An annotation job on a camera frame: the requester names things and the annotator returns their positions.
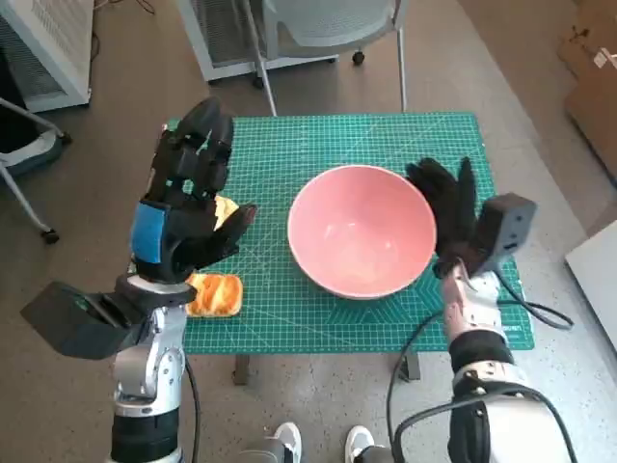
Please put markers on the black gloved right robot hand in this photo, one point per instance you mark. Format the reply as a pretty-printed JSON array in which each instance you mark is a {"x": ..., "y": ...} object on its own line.
[{"x": 448, "y": 207}]

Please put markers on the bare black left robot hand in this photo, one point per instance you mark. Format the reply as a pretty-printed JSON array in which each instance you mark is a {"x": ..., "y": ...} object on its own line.
[{"x": 183, "y": 226}]

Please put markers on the round toy bread bun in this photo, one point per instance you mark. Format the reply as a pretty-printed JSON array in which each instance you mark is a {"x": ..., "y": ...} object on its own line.
[{"x": 225, "y": 208}]

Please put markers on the rectangular toy bread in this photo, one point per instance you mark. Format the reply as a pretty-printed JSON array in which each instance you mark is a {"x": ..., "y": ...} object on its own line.
[{"x": 217, "y": 294}]

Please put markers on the pink bowl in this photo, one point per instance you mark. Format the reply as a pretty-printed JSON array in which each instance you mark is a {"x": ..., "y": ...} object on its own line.
[{"x": 361, "y": 231}]

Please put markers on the green cutting mat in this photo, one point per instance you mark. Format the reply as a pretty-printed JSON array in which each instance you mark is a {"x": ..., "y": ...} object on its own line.
[{"x": 337, "y": 135}]

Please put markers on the dark metal table leg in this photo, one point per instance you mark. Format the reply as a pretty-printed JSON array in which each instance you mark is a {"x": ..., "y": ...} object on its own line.
[
  {"x": 241, "y": 369},
  {"x": 410, "y": 366}
]

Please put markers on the white board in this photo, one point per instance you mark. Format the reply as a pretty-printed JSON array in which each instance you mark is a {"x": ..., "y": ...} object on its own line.
[{"x": 595, "y": 275}]

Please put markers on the person's foot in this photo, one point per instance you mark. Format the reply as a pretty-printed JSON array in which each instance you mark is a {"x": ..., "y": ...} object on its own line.
[{"x": 34, "y": 152}]

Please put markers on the large brown cardboard box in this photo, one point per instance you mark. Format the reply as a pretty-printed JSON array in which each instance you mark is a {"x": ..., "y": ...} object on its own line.
[{"x": 595, "y": 125}]

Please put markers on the person's leg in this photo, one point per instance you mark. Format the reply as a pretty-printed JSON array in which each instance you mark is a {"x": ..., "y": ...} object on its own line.
[{"x": 14, "y": 106}]

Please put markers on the flat cardboard box with tape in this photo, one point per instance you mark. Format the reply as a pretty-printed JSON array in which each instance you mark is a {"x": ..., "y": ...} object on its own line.
[{"x": 585, "y": 43}]

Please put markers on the large white perforated cabinet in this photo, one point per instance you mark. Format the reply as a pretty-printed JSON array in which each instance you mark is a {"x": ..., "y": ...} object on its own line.
[{"x": 62, "y": 48}]

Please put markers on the grey mesh chair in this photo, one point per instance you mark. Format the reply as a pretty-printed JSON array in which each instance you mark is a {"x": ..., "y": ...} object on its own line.
[{"x": 332, "y": 24}]

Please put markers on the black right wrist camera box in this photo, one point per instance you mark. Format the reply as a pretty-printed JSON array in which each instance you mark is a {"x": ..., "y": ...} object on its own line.
[{"x": 506, "y": 222}]

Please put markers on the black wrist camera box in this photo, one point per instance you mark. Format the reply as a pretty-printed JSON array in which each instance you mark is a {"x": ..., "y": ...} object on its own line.
[
  {"x": 506, "y": 222},
  {"x": 62, "y": 323}
]

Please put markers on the wheeled chair metal frame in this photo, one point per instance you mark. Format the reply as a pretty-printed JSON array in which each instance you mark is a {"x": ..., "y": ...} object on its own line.
[{"x": 50, "y": 236}]

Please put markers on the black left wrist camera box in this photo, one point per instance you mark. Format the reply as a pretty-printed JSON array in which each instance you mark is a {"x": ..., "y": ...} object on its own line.
[{"x": 62, "y": 323}]

